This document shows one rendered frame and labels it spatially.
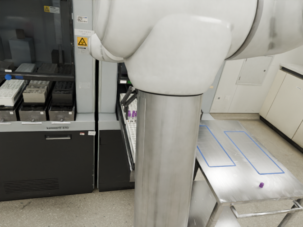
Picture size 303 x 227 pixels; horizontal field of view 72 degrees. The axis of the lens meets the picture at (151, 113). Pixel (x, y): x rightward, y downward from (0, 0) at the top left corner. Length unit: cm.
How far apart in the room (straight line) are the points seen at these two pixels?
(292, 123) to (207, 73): 304
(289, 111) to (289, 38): 299
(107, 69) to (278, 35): 107
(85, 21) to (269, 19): 102
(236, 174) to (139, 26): 90
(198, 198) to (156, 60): 142
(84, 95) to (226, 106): 233
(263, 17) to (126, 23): 18
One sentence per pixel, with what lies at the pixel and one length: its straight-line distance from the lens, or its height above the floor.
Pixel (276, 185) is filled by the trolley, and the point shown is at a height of 82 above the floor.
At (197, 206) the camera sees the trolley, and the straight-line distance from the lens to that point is 157.
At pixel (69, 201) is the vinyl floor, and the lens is 187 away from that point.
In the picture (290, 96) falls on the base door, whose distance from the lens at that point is 332.
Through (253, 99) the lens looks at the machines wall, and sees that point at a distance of 348.
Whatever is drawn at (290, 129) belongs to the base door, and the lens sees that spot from 332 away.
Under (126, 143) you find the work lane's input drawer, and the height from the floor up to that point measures 81.
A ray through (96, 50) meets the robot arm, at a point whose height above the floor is 127.
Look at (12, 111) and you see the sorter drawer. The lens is 139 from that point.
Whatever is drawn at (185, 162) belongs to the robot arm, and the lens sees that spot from 33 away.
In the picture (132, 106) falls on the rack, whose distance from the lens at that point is 128.
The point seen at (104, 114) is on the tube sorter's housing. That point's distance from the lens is 143.
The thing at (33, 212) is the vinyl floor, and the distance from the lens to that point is 186.
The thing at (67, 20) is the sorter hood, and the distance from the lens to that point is 124.
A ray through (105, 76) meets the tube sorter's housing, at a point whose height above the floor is 100.
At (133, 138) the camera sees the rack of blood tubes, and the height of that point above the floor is 86.
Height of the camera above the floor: 147
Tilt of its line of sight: 29 degrees down
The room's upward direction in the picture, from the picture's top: 9 degrees clockwise
